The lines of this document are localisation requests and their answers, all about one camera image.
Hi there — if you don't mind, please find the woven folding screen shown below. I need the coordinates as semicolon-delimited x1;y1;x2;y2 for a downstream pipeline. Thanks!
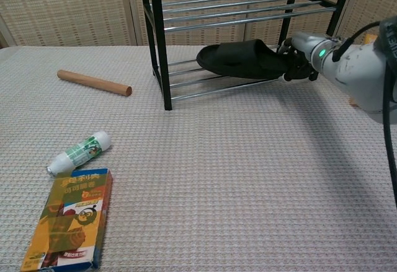
0;0;397;48

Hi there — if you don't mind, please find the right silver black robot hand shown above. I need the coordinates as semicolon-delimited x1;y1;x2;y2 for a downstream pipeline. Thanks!
278;32;326;82

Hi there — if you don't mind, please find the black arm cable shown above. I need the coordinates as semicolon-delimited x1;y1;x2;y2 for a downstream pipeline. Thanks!
331;20;397;209

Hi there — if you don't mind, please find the black slipper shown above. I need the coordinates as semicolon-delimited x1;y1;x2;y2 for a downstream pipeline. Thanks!
196;38;289;80

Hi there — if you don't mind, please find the black chrome shoe rack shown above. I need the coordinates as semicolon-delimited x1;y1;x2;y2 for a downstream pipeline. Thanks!
138;0;356;111

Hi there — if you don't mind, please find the beige woven tablecloth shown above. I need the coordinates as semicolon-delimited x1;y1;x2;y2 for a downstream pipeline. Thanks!
0;45;397;272

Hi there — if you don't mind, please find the orange green snack box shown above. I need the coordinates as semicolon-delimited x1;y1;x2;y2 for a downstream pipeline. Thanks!
20;168;113;272

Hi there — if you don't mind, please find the corgi print tissue pack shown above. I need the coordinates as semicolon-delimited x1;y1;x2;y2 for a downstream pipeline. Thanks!
347;32;380;109

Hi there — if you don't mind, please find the white green small bottle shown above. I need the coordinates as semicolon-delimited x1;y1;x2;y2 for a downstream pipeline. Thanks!
46;131;112;177

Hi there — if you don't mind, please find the wooden rolling pin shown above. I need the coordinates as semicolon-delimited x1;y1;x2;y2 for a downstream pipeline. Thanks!
56;69;133;97

